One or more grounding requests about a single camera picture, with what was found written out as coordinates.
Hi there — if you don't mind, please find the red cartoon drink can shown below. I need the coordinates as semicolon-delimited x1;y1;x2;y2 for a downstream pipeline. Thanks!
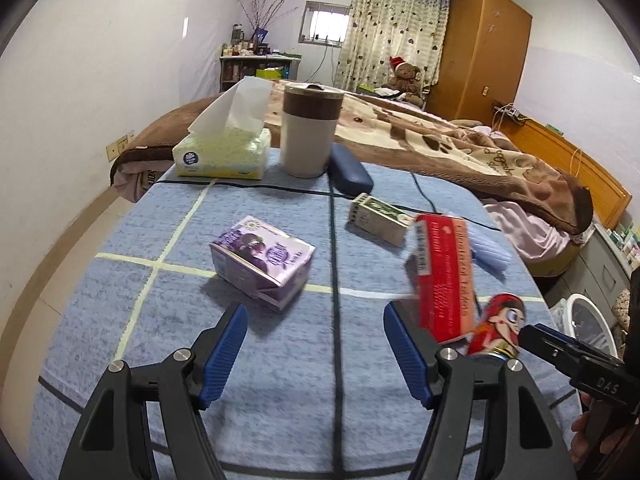
466;292;526;361

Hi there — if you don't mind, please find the lavender striped roll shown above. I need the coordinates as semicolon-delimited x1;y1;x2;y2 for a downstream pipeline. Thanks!
466;223;511;274

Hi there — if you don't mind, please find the red medicine box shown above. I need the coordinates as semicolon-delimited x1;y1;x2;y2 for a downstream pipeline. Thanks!
413;214;475;344

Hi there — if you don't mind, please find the green white small box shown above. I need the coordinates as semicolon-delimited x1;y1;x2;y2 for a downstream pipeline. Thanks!
348;193;413;247

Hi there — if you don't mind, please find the purple drink carton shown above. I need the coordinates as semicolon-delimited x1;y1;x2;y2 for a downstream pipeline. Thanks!
209;216;316;311

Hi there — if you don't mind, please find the white round trash bin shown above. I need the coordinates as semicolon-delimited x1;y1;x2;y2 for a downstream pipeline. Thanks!
550;294;618;358

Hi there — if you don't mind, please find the person right hand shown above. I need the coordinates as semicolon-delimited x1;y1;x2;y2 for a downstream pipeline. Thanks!
569;391;640;468

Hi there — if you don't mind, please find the floral padded jacket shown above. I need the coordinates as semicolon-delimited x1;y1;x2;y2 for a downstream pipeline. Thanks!
612;288;630;332

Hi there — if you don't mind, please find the grey drawer nightstand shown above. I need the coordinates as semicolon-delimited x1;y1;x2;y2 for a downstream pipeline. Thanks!
535;224;632;316

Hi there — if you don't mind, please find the pink bed sheet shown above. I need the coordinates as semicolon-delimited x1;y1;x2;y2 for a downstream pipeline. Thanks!
452;119;593;264

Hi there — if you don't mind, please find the wooden headboard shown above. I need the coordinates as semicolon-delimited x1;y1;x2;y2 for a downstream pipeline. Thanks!
500;118;632;229

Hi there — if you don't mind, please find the blue plaid table cloth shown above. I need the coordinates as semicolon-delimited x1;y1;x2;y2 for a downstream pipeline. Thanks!
27;146;584;480

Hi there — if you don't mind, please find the brown paw print blanket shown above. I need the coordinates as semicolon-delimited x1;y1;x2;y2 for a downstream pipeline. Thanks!
110;93;593;235

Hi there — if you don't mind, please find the dark blue glasses case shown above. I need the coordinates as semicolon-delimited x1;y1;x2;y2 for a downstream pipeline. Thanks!
328;143;374;197

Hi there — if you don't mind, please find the teddy bear santa hat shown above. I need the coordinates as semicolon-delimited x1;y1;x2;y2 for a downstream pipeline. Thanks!
383;56;423;107

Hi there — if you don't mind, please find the yellow tissue pack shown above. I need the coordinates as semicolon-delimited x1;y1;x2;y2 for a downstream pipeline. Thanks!
172;77;272;180

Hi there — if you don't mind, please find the wooden wardrobe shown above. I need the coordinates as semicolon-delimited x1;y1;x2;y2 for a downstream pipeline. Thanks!
426;0;533;125

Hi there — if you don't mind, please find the brown white tumbler cup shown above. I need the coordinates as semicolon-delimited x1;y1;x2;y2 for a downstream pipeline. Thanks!
280;82;345;179

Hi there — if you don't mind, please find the heart pattern curtain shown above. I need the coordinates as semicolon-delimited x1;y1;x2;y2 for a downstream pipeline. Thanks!
335;0;451;91

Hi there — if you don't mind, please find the small shelf desk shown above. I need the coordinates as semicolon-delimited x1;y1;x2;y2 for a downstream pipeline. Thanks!
219;54;302;92

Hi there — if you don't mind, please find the window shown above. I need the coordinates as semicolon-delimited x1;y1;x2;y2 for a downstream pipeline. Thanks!
298;1;349;48

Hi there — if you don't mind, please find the purple branch vase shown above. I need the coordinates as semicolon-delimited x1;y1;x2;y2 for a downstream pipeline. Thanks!
239;0;296;46

